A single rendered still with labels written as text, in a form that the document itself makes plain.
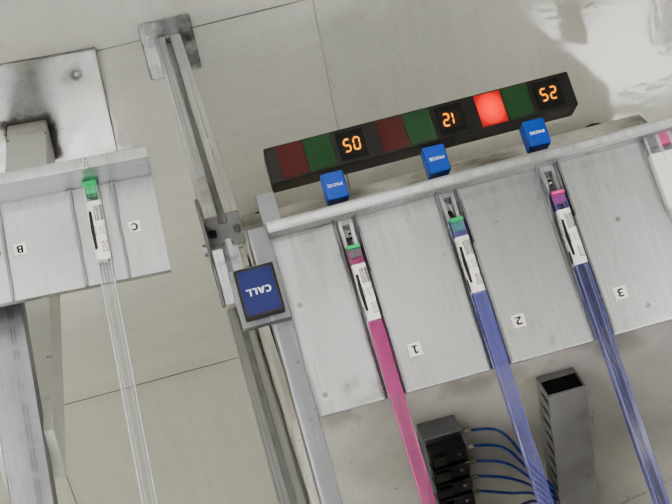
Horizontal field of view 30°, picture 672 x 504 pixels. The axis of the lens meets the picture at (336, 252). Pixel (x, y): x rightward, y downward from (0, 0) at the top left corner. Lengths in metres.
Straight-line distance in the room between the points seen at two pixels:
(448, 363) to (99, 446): 1.13
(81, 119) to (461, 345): 0.89
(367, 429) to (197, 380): 0.71
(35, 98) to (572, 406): 0.93
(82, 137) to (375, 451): 0.72
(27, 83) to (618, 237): 0.99
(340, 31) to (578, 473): 0.79
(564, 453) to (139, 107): 0.85
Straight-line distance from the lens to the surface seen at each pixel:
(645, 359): 1.65
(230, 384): 2.24
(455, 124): 1.35
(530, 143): 1.33
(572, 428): 1.60
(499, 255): 1.30
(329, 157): 1.33
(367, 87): 2.03
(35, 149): 1.87
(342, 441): 1.57
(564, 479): 1.65
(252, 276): 1.23
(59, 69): 1.95
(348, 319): 1.27
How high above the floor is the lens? 1.85
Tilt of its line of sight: 60 degrees down
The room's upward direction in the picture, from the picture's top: 155 degrees clockwise
